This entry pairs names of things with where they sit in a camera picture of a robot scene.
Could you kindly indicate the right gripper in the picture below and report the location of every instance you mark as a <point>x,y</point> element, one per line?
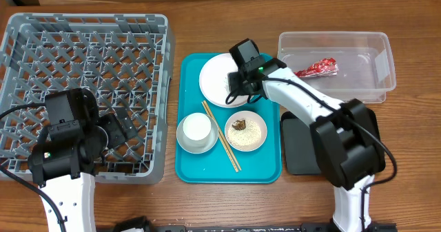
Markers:
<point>236,84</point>

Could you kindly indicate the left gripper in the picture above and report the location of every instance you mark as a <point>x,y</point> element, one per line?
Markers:
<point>118,135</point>

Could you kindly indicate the small pink plate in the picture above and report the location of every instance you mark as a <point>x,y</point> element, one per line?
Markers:
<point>249,115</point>

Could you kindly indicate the brown food scrap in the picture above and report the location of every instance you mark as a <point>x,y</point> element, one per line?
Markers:
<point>239,124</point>

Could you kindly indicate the white rice pile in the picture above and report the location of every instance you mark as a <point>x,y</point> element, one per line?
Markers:
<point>247,139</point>

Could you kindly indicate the white cup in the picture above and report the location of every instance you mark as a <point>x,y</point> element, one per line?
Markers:
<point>197,126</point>

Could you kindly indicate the red snack wrapper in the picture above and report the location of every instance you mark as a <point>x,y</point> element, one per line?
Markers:
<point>323,67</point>

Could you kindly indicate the grey bowl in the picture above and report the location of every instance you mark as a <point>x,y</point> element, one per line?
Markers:
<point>197,147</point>

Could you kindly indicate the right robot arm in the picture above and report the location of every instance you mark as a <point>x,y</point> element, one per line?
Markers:
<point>344,135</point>

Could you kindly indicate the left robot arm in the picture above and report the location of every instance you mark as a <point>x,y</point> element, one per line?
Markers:
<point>62,160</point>

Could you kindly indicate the large white plate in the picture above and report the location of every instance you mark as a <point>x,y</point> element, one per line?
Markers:
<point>213,81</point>

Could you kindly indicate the grey plastic dish rack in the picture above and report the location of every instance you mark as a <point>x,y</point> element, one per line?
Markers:
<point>125,60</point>

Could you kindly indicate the teal plastic tray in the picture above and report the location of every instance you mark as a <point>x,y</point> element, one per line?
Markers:
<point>261,166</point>

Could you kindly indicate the black plastic tray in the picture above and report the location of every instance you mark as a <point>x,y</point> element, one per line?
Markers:
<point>299,151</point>

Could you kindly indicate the clear plastic bin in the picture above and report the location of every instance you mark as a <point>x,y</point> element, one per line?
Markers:
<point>366,69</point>

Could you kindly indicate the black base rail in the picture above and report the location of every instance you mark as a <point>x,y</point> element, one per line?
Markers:
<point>143,224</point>

